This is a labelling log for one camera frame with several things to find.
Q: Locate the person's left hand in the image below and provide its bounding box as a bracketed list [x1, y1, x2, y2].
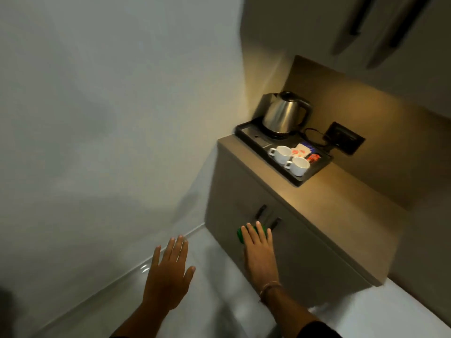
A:
[143, 235, 196, 312]

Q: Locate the person's right hand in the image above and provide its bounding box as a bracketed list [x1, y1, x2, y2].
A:
[241, 221, 281, 295]

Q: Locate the person's left forearm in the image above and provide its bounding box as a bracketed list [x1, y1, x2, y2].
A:
[110, 300, 170, 338]

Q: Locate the person's right forearm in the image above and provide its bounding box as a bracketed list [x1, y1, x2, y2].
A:
[260, 282, 322, 338]

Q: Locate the beige wooden cabinet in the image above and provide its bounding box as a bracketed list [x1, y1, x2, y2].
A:
[205, 134, 409, 309]

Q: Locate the white ceramic cup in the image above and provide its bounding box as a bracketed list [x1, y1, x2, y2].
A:
[285, 157, 311, 178]
[268, 146, 292, 165]

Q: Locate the black serving tray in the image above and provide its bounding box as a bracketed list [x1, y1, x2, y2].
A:
[235, 116, 333, 188]

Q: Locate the white and orange sachet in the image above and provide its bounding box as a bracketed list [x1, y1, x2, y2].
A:
[291, 143, 312, 158]

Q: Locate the stainless steel electric kettle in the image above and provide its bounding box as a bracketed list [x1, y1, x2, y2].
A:
[262, 91, 313, 139]

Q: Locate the thread wrist bracelet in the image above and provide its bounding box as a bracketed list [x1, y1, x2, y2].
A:
[259, 281, 282, 302]

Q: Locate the black power cable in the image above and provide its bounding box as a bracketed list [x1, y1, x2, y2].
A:
[303, 128, 334, 153]

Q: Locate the black wall socket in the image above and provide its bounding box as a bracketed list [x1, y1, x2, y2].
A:
[323, 122, 366, 156]

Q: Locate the beige upper wall cabinet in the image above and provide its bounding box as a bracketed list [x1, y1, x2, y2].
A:
[241, 0, 451, 119]

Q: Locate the long black cabinet handle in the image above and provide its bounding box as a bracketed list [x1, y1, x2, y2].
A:
[331, 0, 377, 56]
[366, 0, 434, 69]

